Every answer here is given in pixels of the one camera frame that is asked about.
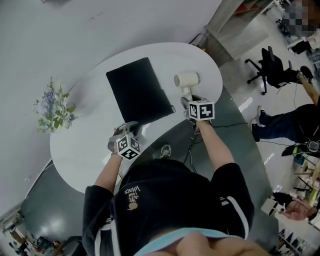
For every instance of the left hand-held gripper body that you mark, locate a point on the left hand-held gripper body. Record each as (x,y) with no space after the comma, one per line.
(128,147)

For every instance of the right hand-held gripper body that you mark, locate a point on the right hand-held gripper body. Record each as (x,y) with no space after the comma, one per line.
(201,111)

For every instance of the white hair dryer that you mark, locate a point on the white hair dryer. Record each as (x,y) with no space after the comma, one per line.
(187,78)

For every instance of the black fabric pouch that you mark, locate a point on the black fabric pouch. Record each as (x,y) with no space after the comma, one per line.
(137,92)

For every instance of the person's right forearm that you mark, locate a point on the person's right forearm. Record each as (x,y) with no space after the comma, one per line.
(215,147)

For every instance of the person's left forearm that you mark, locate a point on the person's left forearm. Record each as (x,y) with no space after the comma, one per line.
(107,172)

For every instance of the person's left hand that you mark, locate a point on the person's left hand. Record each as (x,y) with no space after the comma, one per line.
(114,131)

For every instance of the person's grey shoe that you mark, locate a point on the person's grey shoe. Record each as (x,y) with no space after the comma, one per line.
(165,150)

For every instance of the person's black shirt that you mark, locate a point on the person's black shirt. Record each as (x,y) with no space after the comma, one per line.
(175,200)

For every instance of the grey wooden shelf unit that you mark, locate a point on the grey wooden shelf unit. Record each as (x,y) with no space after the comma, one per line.
(232,32)

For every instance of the blue and white flower bouquet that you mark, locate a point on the blue and white flower bouquet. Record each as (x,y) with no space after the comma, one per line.
(53,107)

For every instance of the black office chair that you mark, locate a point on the black office chair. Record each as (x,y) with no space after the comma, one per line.
(275,70)

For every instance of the light blue face mask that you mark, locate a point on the light blue face mask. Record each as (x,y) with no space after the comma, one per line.
(160,241)

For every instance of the white handheld device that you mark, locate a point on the white handheld device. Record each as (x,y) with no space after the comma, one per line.
(271,207)

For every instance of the person's chin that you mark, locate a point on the person's chin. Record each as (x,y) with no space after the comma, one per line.
(200,245)

